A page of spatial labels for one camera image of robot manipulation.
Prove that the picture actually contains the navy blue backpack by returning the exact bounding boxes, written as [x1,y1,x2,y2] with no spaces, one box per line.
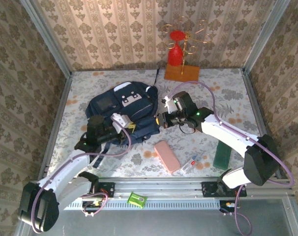
[79,68,162,169]

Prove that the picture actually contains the aluminium frame cross rail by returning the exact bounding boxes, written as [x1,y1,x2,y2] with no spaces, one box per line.
[30,177,293,199]

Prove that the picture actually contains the thin black camera cable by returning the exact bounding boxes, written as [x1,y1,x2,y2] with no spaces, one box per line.
[178,122,197,135]

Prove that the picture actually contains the white slotted cable duct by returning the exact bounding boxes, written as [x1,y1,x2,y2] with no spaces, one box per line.
[65,198,220,211]

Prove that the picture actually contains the green wipes packet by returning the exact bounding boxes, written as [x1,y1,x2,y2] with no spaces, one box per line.
[127,191,149,209]

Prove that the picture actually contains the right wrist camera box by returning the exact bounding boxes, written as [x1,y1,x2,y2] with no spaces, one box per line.
[161,96,177,114]

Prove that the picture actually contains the aluminium frame post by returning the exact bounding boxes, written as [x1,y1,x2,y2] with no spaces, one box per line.
[20,0,72,77]
[243,0,291,74]

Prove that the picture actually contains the pink pencil case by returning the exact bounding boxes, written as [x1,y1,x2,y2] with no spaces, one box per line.
[153,140,181,174]

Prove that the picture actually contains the aluminium frame side rail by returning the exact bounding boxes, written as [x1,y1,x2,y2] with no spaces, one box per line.
[242,71,286,179]
[39,73,73,180]

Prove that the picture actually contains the dark green case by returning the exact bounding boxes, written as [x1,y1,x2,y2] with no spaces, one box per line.
[212,140,233,170]

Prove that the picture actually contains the gold wire stand wooden base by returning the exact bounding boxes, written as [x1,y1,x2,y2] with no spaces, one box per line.
[161,16,212,82]

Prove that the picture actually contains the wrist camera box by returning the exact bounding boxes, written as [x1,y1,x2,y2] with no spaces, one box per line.
[111,112,131,135]
[161,96,177,114]

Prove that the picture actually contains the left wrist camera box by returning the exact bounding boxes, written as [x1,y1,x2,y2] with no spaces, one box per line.
[111,112,131,135]

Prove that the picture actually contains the floral table cover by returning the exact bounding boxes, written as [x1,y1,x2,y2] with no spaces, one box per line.
[52,68,275,178]

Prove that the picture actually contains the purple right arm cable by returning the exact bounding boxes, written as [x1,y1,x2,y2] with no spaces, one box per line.
[167,81,295,236]

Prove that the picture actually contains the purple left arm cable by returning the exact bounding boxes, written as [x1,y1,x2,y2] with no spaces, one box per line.
[30,114,133,234]

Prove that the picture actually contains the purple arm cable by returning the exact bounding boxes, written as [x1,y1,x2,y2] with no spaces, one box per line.
[167,81,295,236]
[30,114,133,234]

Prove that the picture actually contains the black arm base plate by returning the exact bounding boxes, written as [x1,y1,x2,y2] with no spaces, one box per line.
[71,181,115,199]
[202,181,247,198]

